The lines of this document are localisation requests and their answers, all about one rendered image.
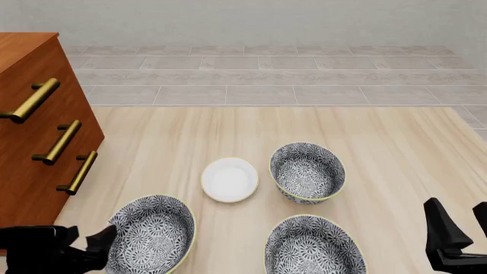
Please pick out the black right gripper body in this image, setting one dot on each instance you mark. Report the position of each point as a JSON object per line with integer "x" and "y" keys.
{"x": 464, "y": 262}

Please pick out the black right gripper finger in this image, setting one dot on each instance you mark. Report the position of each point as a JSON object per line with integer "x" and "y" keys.
{"x": 482, "y": 217}
{"x": 443, "y": 231}

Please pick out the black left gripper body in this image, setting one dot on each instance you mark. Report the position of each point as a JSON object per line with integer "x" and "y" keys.
{"x": 42, "y": 261}

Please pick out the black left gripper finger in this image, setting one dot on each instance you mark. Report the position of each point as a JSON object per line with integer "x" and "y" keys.
{"x": 100, "y": 242}
{"x": 38, "y": 237}

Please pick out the black patterned bowl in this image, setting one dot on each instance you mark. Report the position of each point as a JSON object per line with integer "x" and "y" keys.
{"x": 312, "y": 248}
{"x": 307, "y": 174}
{"x": 152, "y": 237}

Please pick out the white shallow bowl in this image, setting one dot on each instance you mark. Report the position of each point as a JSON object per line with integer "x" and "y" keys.
{"x": 229, "y": 179}

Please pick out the wooden cabinet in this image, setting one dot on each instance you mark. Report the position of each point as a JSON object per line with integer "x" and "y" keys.
{"x": 26, "y": 57}

